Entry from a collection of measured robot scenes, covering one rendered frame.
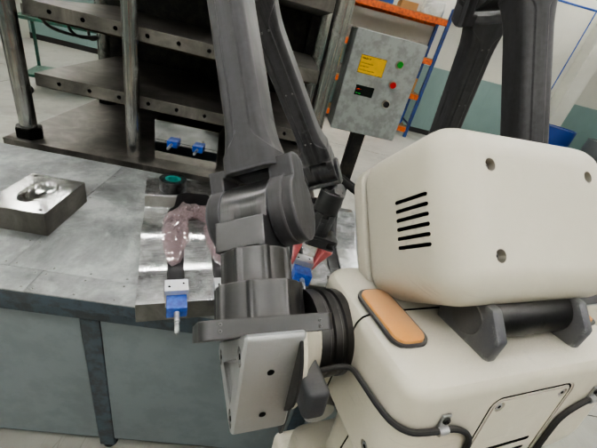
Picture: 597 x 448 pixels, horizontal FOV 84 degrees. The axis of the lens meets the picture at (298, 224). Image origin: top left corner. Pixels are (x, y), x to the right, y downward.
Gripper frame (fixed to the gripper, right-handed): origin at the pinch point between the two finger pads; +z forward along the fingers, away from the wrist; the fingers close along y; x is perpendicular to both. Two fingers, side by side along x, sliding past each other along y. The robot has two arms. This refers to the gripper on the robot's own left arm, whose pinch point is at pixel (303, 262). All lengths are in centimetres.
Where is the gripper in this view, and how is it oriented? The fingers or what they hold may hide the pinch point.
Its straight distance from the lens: 82.2
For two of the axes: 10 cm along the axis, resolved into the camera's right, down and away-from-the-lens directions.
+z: -3.5, 8.7, 3.6
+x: 0.6, 4.1, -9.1
